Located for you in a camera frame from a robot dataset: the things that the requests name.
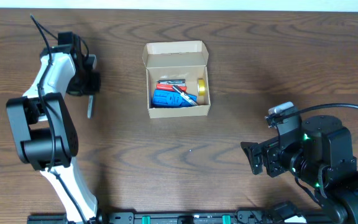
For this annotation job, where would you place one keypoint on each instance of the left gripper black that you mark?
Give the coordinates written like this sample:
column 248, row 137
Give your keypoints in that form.
column 91, row 83

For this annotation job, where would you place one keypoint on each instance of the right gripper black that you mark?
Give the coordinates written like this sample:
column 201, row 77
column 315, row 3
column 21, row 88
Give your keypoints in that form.
column 263, row 157

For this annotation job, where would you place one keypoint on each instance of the black cap Sharpie marker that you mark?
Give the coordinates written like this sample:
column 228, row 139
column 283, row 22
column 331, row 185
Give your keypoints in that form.
column 90, row 109

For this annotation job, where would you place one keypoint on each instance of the blue plastic tool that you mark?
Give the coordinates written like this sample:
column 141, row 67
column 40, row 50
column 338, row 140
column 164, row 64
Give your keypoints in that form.
column 169, row 99

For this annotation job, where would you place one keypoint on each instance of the red black stapler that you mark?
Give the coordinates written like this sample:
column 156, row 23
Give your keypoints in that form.
column 167, row 85

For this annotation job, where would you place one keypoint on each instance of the yellow tape roll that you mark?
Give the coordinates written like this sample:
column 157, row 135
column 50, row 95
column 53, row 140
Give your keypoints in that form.
column 201, row 87

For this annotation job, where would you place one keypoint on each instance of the black whiteboard marker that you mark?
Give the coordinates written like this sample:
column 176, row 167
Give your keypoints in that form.
column 184, row 95

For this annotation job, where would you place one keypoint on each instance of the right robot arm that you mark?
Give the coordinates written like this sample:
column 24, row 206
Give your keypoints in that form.
column 318, row 151

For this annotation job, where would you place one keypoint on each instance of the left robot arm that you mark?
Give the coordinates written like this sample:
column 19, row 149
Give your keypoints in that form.
column 43, row 131

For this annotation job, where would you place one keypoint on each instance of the open cardboard box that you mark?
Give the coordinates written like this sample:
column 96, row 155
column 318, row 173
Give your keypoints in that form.
column 172, row 61

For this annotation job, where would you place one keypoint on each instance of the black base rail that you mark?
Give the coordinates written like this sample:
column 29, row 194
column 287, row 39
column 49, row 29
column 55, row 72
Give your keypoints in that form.
column 240, row 216

